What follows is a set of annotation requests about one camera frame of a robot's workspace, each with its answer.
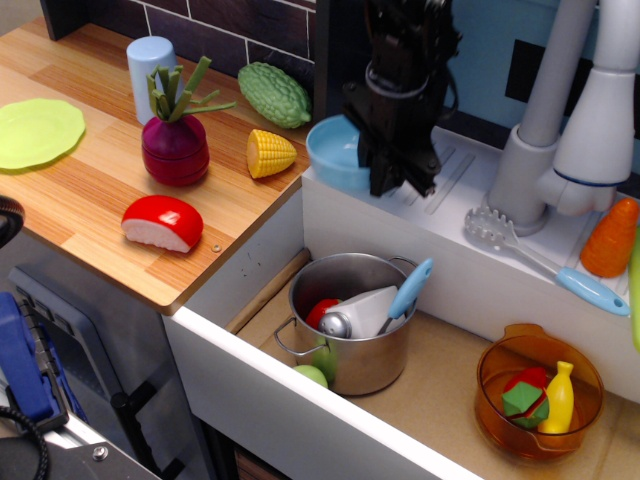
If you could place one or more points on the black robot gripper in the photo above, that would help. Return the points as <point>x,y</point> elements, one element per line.
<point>395,124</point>

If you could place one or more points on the light blue plastic bowl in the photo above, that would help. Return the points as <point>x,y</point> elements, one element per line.
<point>332,146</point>

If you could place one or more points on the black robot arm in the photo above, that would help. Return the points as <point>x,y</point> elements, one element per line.
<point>411,39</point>

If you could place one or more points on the orange transparent bowl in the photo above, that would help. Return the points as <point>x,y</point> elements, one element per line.
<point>524,346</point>

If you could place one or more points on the grey toy faucet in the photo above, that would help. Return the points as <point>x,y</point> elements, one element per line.
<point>532,144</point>

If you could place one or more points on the yellow toy corn half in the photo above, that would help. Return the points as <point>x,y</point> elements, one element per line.
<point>268,154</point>

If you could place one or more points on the green toy bitter melon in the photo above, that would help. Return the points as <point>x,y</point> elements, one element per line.
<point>275,95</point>

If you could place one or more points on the white salt shaker toy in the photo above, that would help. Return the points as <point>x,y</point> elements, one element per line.
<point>366,315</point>

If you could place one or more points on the red toy tomato in pot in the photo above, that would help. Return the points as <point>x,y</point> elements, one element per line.
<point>319,310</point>

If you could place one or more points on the white toy sink unit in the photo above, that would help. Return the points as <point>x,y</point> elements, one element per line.
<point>422,426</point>

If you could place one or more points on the white sprayer head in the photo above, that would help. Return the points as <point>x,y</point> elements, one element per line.
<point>595,151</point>

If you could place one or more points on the stainless steel pot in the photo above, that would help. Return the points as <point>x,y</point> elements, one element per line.
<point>352,366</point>

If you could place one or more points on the orange toy carrot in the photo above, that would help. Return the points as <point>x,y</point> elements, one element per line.
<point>608,250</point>

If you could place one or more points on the green toy apple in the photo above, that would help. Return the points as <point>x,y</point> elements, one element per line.
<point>313,373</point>

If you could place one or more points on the purple toy beet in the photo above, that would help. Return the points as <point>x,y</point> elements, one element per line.
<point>175,148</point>

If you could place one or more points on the lime green toy vegetable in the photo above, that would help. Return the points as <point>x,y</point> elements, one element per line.
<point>634,294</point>

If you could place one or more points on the red green toy strawberry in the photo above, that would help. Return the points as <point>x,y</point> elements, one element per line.
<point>524,398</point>

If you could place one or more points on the yellow toy bottle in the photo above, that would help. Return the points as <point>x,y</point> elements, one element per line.
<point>560,395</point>

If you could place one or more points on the lime green plastic plate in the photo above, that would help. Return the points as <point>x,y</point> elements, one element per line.
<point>37,131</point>

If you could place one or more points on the grey pasta spoon blue handle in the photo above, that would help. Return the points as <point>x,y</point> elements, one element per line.
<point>497,232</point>

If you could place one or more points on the blue handled utensil in pot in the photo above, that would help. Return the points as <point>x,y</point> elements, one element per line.
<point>408,293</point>

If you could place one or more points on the black oven door handle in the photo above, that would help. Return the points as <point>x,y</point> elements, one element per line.
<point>127,406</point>

